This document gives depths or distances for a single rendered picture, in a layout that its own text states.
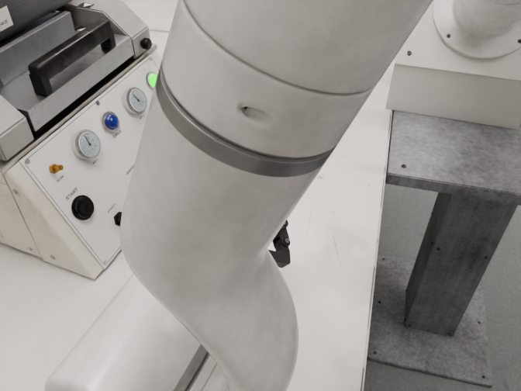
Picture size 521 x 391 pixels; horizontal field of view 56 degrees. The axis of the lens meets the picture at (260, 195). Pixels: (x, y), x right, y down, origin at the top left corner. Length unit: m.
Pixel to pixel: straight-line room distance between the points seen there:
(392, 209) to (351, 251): 1.19
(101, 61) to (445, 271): 0.99
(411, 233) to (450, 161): 0.93
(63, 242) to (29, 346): 0.13
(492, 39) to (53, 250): 0.81
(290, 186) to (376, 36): 0.08
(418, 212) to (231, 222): 1.72
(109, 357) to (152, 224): 0.16
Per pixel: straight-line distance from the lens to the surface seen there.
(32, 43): 0.75
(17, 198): 0.68
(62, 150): 0.69
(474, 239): 1.28
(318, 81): 0.18
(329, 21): 0.17
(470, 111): 1.03
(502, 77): 1.00
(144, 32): 0.83
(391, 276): 1.67
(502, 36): 1.01
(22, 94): 0.69
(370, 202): 0.81
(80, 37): 0.71
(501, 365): 1.62
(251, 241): 0.25
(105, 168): 0.73
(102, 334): 0.40
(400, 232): 1.84
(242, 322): 0.30
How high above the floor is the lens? 1.29
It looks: 43 degrees down
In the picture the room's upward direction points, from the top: straight up
